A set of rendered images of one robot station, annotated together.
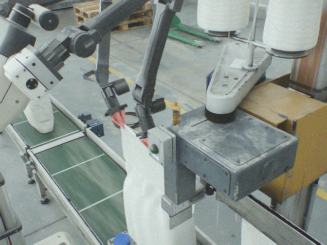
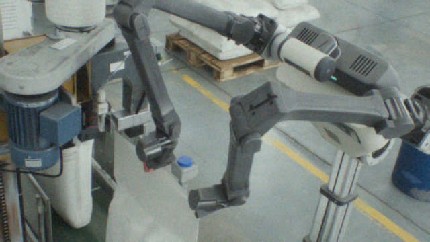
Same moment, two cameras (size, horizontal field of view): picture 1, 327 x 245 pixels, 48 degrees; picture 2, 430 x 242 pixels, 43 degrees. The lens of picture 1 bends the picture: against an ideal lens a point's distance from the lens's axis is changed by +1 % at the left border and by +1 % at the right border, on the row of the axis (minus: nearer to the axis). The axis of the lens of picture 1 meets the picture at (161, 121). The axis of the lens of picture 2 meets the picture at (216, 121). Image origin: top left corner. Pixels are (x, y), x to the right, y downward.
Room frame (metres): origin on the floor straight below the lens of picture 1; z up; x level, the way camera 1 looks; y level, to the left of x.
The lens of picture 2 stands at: (2.69, 0.05, 2.12)
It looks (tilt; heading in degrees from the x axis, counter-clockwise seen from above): 31 degrees down; 173
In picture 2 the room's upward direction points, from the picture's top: 7 degrees clockwise
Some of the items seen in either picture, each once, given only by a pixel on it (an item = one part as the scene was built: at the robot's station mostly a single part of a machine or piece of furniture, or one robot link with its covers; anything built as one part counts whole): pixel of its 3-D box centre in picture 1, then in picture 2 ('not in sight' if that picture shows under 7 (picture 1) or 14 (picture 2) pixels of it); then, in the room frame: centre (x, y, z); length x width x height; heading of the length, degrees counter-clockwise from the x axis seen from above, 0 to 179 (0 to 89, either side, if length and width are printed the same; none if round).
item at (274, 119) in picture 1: (249, 130); (69, 68); (0.97, -0.28, 1.26); 0.22 x 0.05 x 0.16; 35
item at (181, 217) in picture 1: (176, 213); (137, 127); (0.89, -0.04, 0.98); 0.09 x 0.05 x 0.05; 125
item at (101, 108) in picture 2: not in sight; (101, 110); (1.05, -0.16, 1.14); 0.05 x 0.04 x 0.16; 125
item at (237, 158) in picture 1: (225, 165); (101, 65); (0.84, -0.18, 1.21); 0.30 x 0.25 x 0.30; 35
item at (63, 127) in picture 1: (14, 96); not in sight; (3.22, 1.42, 0.34); 2.21 x 0.39 x 0.09; 35
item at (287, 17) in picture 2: not in sight; (283, 12); (-2.19, 1.13, 0.44); 0.68 x 0.44 x 0.15; 125
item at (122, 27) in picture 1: (114, 22); not in sight; (6.89, 0.82, 0.07); 1.20 x 0.82 x 0.14; 123
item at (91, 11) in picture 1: (112, 7); not in sight; (6.86, 0.82, 0.36); 1.20 x 0.82 x 0.14; 121
